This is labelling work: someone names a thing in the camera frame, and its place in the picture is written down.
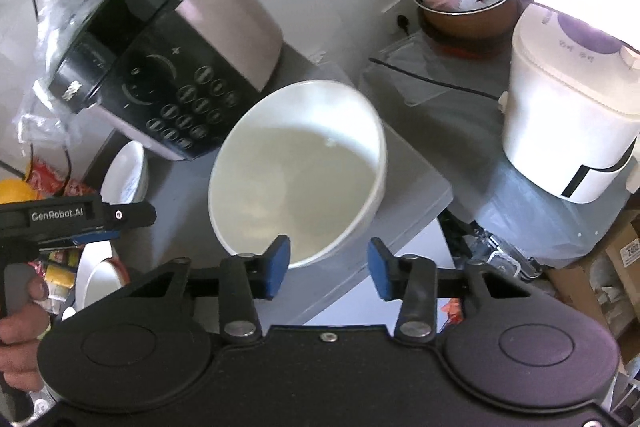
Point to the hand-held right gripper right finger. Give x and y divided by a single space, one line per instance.
380 272

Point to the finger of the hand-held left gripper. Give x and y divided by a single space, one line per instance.
97 237

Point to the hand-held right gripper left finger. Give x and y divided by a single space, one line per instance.
278 267

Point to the plain white plate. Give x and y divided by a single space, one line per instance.
127 177

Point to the large white bowl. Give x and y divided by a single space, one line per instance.
300 167

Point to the person's left hand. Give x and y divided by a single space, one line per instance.
20 347

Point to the red snack packet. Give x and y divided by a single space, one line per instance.
47 179

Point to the white plate with red rim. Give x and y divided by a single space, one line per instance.
97 279

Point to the yellow packet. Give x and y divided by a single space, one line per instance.
59 279

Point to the translucent plastic sheet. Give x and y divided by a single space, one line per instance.
530 222

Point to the black and pink pressure cooker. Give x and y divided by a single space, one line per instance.
165 57

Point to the flat clear plastic bag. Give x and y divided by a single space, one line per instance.
400 72

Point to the white kitchen appliance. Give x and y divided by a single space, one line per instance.
555 117

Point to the cardboard box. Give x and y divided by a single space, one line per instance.
615 267

